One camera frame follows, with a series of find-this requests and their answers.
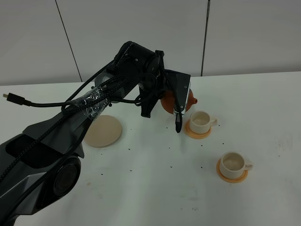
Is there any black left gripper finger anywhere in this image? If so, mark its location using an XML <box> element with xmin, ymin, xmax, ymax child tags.
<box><xmin>141</xmin><ymin>95</ymin><xmax>159</xmax><ymax>118</ymax></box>

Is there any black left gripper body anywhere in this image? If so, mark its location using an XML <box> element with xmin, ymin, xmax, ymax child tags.
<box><xmin>136</xmin><ymin>70</ymin><xmax>169</xmax><ymax>106</ymax></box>

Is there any brown clay teapot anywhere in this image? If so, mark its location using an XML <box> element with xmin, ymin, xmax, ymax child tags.
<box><xmin>160</xmin><ymin>89</ymin><xmax>198</xmax><ymax>114</ymax></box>

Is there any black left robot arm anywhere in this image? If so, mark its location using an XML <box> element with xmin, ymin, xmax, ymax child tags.
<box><xmin>0</xmin><ymin>41</ymin><xmax>165</xmax><ymax>226</ymax></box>

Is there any beige round teapot coaster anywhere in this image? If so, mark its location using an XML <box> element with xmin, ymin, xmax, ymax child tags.
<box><xmin>84</xmin><ymin>115</ymin><xmax>123</xmax><ymax>147</ymax></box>

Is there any orange coaster far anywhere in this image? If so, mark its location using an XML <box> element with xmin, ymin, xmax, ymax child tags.
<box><xmin>184</xmin><ymin>121</ymin><xmax>212</xmax><ymax>139</ymax></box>

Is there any orange coaster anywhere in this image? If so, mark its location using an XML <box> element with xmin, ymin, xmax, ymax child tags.
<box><xmin>184</xmin><ymin>121</ymin><xmax>212</xmax><ymax>139</ymax></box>
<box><xmin>216</xmin><ymin>159</ymin><xmax>248</xmax><ymax>184</ymax></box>

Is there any white teacup far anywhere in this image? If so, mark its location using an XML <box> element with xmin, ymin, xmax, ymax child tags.
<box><xmin>189</xmin><ymin>111</ymin><xmax>217</xmax><ymax>134</ymax></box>

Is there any white teacup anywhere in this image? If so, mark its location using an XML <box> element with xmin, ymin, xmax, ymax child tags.
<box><xmin>189</xmin><ymin>111</ymin><xmax>217</xmax><ymax>134</ymax></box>
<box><xmin>219</xmin><ymin>152</ymin><xmax>253</xmax><ymax>179</ymax></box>

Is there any white teacup near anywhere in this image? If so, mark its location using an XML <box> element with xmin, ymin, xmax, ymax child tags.
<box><xmin>219</xmin><ymin>152</ymin><xmax>253</xmax><ymax>179</ymax></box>

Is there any orange coaster near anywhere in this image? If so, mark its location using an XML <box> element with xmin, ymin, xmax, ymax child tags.
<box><xmin>216</xmin><ymin>159</ymin><xmax>248</xmax><ymax>184</ymax></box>

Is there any black braided camera cable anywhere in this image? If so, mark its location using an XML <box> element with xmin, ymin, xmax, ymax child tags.
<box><xmin>0</xmin><ymin>50</ymin><xmax>183</xmax><ymax>184</ymax></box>

